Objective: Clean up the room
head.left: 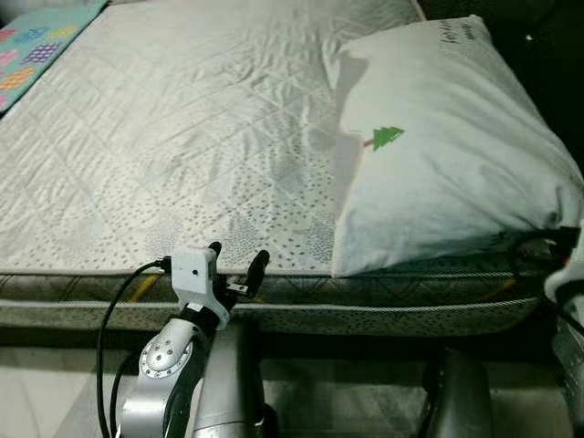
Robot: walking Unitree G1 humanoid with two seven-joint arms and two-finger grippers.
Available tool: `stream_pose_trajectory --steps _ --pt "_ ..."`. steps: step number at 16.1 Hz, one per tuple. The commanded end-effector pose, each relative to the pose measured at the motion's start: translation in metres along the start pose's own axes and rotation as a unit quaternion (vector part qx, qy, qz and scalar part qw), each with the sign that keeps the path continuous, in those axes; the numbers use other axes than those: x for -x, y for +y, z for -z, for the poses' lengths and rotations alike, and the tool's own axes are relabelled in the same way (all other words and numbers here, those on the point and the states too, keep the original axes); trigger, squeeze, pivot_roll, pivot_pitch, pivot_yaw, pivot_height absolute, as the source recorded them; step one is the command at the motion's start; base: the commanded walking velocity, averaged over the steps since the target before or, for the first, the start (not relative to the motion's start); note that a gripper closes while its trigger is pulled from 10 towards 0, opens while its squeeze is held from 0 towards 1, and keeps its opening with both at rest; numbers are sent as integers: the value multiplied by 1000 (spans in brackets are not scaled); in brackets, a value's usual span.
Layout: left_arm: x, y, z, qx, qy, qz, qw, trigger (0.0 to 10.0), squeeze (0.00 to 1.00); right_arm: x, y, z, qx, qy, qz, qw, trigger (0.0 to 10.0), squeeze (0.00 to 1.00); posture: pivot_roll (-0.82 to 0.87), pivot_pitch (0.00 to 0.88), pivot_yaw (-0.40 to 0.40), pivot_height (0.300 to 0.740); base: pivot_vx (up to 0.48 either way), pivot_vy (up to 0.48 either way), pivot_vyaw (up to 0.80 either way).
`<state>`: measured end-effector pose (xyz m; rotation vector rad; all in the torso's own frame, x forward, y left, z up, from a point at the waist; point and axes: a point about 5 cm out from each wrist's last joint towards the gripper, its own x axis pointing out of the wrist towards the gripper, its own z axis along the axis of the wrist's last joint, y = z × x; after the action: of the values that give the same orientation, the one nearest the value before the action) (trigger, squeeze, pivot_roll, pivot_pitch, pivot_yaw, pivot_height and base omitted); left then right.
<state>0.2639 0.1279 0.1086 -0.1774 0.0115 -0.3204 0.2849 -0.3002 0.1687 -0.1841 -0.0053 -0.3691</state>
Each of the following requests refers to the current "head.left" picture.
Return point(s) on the white pillow with green tree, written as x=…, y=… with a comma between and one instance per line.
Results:
x=438, y=182

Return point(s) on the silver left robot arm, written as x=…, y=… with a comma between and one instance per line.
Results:
x=164, y=365

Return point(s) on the grey left robot leg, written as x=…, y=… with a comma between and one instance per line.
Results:
x=228, y=392

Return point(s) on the teal blanket with colourful shapes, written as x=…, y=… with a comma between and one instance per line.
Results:
x=36, y=55

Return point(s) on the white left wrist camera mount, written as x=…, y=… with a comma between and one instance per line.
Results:
x=193, y=272

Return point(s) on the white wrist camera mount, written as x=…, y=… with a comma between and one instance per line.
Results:
x=568, y=278
x=193, y=272

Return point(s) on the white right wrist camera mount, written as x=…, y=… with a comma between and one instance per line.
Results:
x=568, y=278

